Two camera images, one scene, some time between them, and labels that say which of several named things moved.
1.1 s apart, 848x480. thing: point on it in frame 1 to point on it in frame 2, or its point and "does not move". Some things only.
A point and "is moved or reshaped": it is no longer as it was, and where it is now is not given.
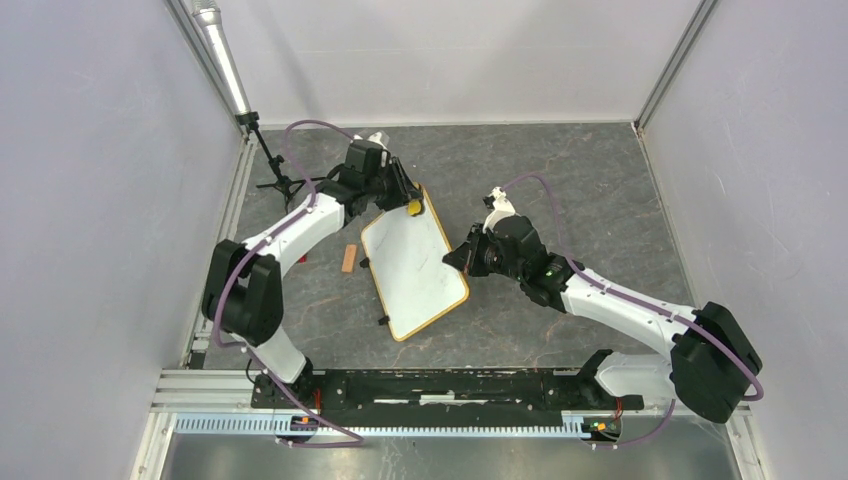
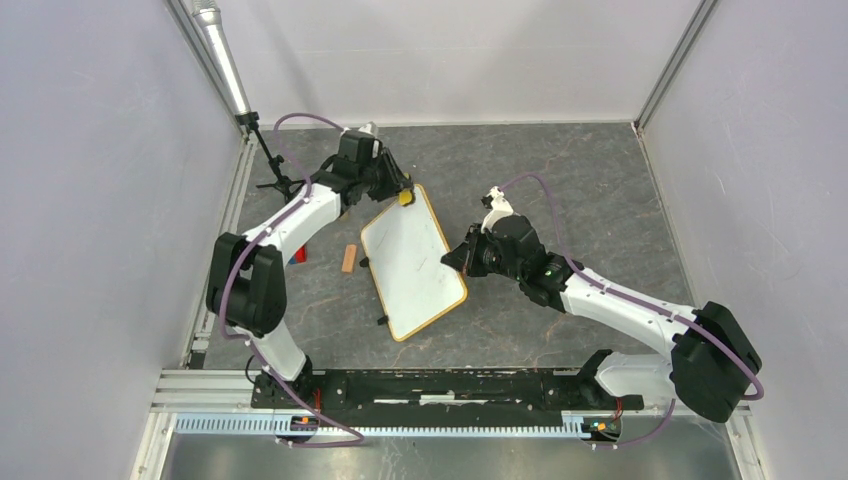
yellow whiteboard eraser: (414, 207) is moved or reshaped
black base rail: (504, 388) does not move
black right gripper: (459, 257) does not move
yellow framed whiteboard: (403, 256) does not move
